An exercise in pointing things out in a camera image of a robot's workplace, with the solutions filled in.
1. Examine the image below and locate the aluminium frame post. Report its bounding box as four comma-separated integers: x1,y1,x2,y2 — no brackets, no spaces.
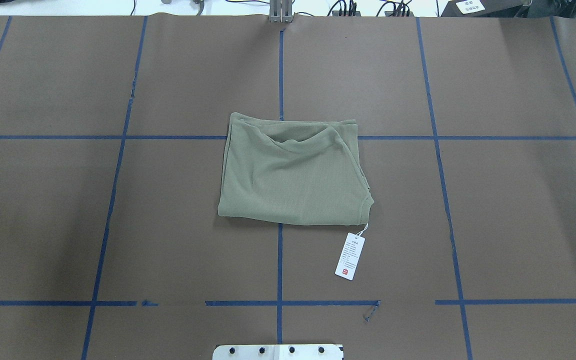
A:
267,0,294,23

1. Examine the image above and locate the black cable bundle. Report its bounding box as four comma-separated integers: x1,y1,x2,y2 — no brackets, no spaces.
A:
377,0,414,18
329,0,360,17

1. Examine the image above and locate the white shirt price tag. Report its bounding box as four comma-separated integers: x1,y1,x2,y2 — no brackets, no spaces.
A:
334,232,366,281

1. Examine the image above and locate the olive green long-sleeve shirt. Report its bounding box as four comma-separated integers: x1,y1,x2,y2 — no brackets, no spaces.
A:
217,112,374,226

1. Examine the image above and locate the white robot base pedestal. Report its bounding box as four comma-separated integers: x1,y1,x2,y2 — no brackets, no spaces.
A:
212,343,345,360

